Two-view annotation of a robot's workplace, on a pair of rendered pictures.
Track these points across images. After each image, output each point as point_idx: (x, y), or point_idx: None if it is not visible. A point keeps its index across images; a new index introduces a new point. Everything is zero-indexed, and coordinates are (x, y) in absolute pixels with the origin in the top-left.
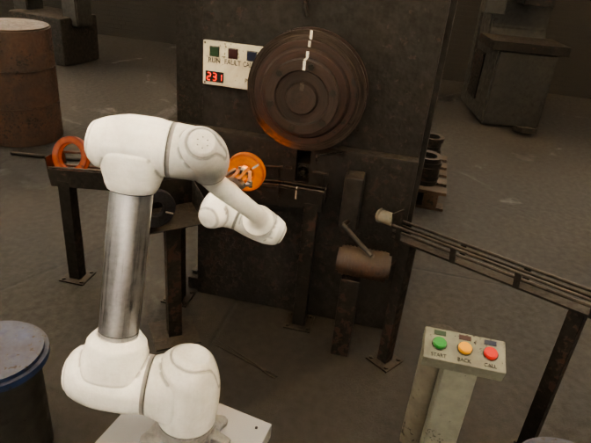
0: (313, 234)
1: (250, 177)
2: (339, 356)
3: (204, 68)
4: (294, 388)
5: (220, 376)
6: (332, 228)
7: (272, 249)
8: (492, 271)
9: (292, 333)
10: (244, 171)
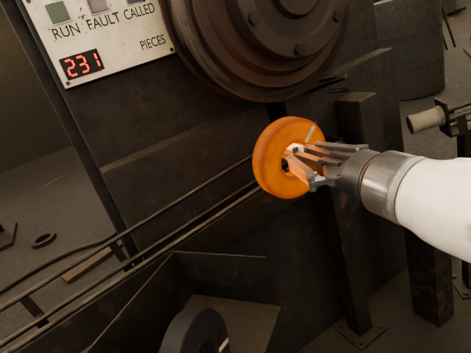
0: (349, 206)
1: (343, 144)
2: (448, 322)
3: (53, 56)
4: None
5: None
6: None
7: (287, 272)
8: None
9: (378, 347)
10: (315, 148)
